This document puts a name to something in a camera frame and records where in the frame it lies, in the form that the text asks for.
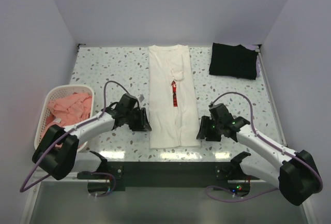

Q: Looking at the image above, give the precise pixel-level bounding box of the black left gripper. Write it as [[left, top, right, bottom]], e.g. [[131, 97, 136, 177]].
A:
[[125, 107, 152, 131]]

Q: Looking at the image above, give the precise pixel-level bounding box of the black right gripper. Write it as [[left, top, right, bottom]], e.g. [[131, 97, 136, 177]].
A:
[[196, 116, 222, 142]]

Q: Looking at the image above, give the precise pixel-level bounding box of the white t-shirt red print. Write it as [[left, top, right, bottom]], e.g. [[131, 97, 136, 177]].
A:
[[148, 44, 201, 150]]

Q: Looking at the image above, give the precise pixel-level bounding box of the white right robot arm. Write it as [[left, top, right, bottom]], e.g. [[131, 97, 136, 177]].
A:
[[197, 103, 323, 206]]

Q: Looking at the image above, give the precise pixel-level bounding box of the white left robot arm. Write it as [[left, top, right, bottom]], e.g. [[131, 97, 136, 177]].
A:
[[32, 93, 152, 180]]

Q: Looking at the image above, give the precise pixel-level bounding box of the pink crumpled t-shirt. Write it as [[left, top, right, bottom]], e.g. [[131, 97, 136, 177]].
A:
[[41, 93, 92, 138]]

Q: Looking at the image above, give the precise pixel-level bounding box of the black folded t-shirt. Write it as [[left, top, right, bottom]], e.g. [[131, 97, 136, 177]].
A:
[[209, 43, 258, 80]]

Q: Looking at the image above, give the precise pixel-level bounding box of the white plastic laundry basket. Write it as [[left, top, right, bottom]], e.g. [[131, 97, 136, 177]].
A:
[[34, 84, 95, 148]]

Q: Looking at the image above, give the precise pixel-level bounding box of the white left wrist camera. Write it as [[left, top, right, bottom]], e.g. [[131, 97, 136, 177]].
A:
[[137, 94, 145, 103]]

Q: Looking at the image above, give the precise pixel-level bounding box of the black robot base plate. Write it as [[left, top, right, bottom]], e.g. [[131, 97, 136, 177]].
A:
[[77, 162, 253, 197]]

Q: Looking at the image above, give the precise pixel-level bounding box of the aluminium frame rail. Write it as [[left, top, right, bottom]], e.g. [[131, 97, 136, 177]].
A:
[[21, 46, 308, 223]]

